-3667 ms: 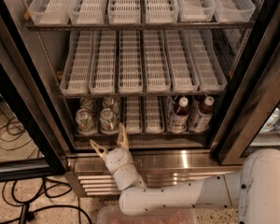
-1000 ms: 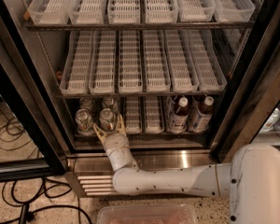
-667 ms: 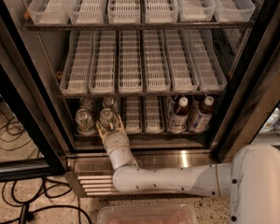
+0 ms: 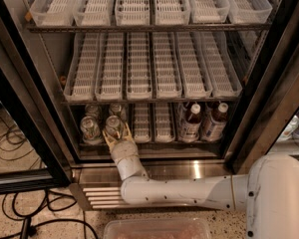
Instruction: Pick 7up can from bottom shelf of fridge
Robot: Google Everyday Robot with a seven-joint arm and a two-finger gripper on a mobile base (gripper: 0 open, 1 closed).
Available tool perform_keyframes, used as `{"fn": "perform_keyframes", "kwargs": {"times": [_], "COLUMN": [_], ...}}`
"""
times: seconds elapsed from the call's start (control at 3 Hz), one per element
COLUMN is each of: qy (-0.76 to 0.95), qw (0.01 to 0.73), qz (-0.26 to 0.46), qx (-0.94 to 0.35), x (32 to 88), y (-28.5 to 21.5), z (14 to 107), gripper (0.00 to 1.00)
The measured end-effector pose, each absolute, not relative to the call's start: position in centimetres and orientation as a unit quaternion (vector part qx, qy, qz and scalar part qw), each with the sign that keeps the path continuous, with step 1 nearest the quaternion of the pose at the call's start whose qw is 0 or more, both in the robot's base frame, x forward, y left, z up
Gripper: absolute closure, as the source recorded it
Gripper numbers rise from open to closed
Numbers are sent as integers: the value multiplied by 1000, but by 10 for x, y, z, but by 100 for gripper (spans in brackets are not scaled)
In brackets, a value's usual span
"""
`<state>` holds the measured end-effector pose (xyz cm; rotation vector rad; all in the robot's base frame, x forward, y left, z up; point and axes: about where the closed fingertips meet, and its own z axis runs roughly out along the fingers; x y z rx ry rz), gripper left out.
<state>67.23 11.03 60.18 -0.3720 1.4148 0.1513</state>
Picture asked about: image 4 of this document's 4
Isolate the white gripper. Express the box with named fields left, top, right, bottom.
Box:
left=103, top=122, right=139, bottom=162

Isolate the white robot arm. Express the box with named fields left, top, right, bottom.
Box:
left=103, top=124, right=299, bottom=239

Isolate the open fridge door left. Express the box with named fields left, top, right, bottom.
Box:
left=0, top=3, right=72, bottom=194

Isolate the left tea bottle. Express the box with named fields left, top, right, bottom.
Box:
left=178, top=103, right=202, bottom=142

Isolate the stainless steel fridge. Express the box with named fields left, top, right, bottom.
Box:
left=0, top=0, right=299, bottom=210

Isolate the clear plastic container on floor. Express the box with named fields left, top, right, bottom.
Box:
left=103, top=218, right=211, bottom=239

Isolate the right tea bottle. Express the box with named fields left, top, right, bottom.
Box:
left=202, top=103, right=228, bottom=141

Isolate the tea bottle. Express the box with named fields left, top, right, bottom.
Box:
left=178, top=103, right=202, bottom=142
left=202, top=103, right=228, bottom=141

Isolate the bottom shelf empty tray right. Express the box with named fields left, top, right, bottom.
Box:
left=153, top=103, right=175, bottom=142

